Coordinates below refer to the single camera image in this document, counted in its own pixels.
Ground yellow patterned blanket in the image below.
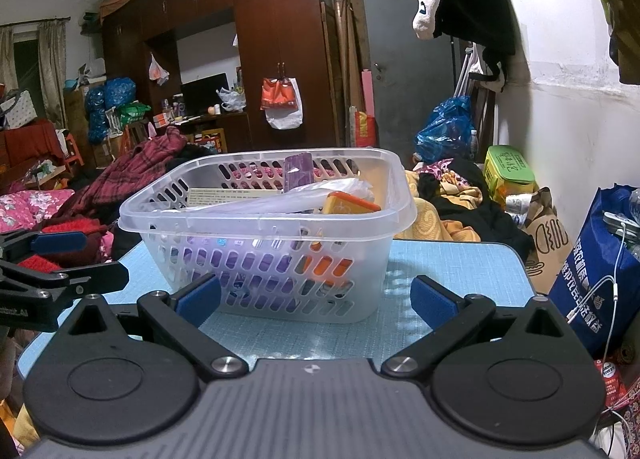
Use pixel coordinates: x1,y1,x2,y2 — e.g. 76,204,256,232
394,171,480,242

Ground blue plastic bag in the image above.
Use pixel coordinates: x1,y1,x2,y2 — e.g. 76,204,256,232
414,95,475,163

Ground orange white hanging bag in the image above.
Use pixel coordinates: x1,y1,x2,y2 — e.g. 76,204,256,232
260,78,304,130

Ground blue shopping bag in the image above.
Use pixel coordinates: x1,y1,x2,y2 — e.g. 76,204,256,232
548,185,639,359

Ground red plaid garment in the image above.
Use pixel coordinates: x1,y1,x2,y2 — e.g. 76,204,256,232
53,126,186,225

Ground white earphone cable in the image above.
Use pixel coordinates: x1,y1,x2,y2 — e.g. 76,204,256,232
566,217,632,365

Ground brown paper bag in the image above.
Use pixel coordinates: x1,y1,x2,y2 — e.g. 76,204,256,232
524,187,573,294

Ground clear plastic basket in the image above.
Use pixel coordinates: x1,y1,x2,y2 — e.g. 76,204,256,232
118,148,416,323

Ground grey metal door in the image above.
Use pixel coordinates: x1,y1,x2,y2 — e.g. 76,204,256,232
363,0,459,164

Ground green yellow box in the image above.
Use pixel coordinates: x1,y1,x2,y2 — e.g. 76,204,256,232
484,145,537,206

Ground pink floral quilt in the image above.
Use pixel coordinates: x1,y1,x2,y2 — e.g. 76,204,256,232
0,189,75,234

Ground white black hanging jacket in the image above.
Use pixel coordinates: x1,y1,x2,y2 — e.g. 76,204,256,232
412,0,516,93

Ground clear plastic bag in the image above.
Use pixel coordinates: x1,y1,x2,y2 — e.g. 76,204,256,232
182,177,374,214

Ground dark red wooden wardrobe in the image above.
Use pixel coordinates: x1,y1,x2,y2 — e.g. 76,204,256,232
102,0,345,149

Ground purple packaged box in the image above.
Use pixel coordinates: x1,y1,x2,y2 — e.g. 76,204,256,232
170,237,314,290

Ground orange box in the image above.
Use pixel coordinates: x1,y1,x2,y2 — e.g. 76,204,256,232
293,191,390,297

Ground beige curtains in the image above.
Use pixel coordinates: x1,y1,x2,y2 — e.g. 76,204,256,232
1,19,67,128

